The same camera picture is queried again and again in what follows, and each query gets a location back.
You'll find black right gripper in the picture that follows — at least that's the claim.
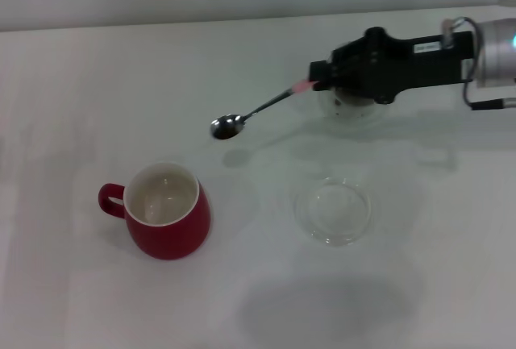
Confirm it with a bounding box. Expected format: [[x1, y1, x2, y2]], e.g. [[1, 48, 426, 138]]
[[309, 26, 475, 105]]

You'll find pink handled metal spoon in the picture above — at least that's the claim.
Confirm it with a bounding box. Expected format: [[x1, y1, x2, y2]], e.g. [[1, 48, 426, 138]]
[[209, 78, 319, 141]]

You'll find red ceramic mug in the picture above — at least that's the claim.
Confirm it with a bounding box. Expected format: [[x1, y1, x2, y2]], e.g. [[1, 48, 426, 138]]
[[98, 162, 211, 261]]

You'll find coffee beans heap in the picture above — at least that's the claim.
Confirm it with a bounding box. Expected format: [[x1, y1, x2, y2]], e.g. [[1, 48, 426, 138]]
[[336, 87, 374, 107]]

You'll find empty clear glass saucer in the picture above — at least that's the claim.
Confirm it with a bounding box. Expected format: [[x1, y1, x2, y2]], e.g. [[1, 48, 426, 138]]
[[295, 175, 373, 249]]

